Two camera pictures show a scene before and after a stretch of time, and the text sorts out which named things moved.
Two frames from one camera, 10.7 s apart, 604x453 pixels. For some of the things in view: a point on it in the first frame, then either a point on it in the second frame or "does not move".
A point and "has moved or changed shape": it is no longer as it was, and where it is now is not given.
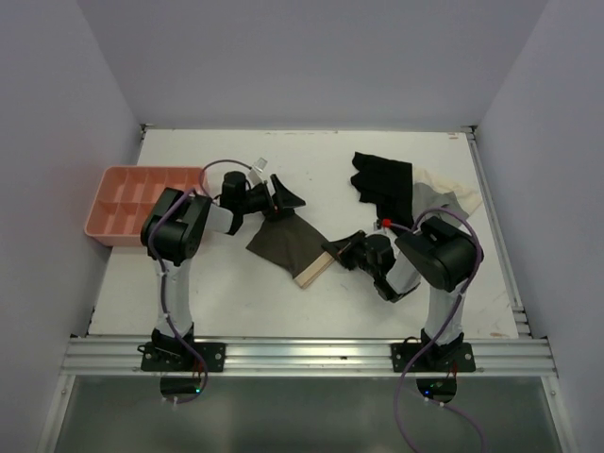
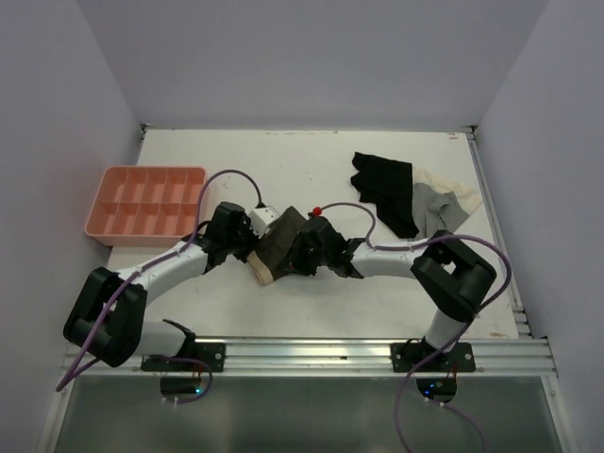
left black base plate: [175, 354] does not move
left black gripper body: [260, 200] → [242, 243]
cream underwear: [468, 199] does not move
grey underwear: [425, 197] does not move
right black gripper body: [355, 254] → [305, 258]
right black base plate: [461, 358] does not move
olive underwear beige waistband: [294, 245] has moved or changed shape
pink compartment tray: [127, 194] does not move
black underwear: [388, 183] does not move
